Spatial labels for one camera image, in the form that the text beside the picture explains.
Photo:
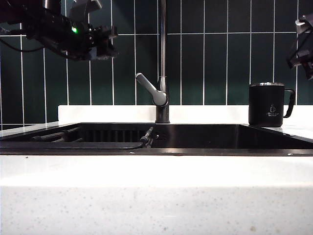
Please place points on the dark metal faucet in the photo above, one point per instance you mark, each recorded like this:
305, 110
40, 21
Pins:
163, 49

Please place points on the black sink tray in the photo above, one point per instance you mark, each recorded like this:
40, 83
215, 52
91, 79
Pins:
73, 145

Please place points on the black kitchen sink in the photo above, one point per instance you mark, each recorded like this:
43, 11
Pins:
207, 139

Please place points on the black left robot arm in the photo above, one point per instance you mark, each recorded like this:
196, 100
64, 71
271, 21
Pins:
36, 22

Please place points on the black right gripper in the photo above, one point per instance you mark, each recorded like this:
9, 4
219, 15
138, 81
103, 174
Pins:
306, 34

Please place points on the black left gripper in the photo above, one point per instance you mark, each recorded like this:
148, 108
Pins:
80, 41

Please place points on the black steel mug with logo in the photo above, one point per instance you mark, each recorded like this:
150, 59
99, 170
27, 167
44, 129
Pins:
265, 107

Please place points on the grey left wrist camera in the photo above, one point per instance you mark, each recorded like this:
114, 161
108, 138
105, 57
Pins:
85, 7

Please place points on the black roll-up drain rack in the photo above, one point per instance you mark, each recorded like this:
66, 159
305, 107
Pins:
56, 135

